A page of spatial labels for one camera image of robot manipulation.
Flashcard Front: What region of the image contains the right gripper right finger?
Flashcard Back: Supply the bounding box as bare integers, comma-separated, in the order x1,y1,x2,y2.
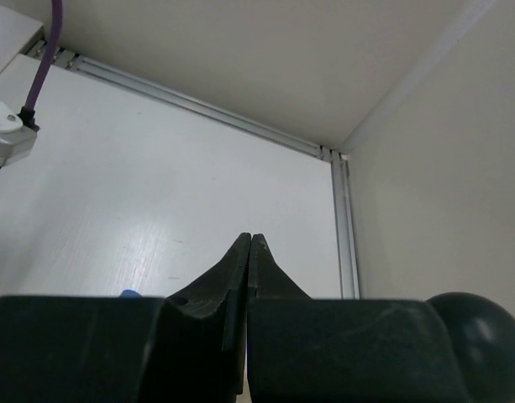
247,234,470,402

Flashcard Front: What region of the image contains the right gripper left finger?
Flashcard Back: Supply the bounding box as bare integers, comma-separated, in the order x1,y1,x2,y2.
0,233,251,402

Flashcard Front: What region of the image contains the blue label bottle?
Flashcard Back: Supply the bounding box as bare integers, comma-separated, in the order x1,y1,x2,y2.
119,289,141,298

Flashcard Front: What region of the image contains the aluminium frame rail back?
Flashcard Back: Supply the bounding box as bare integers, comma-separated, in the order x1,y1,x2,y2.
320,146,361,299

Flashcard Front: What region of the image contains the aluminium frame rail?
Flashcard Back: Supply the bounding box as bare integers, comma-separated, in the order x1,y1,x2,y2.
320,146,361,299
21,37,325,159

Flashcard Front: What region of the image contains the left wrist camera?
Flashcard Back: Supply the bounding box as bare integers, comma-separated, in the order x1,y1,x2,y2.
0,101,39,167

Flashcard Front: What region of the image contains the aluminium frame rail left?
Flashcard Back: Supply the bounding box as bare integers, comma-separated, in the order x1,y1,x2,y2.
21,37,325,159

